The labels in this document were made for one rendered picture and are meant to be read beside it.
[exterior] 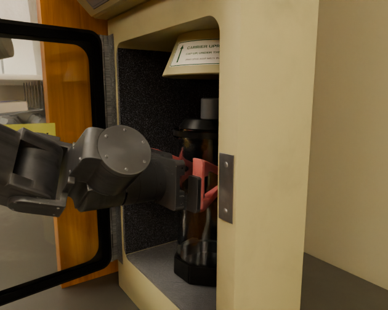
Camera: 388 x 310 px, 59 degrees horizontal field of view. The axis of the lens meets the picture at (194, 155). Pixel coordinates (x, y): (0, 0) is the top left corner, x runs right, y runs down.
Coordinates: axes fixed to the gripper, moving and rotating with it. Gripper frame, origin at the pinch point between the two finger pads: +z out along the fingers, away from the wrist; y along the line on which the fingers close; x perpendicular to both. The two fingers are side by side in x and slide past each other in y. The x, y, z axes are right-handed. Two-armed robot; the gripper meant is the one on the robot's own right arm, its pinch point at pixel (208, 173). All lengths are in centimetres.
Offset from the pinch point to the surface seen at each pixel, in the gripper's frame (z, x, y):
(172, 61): -7.7, -15.6, -1.6
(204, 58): -6.5, -15.6, -6.8
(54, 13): -16.4, -24.3, 20.7
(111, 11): -11.3, -23.2, 9.7
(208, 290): -2.8, 16.1, -4.4
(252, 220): -6.8, 1.5, -16.0
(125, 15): -9.6, -22.7, 8.2
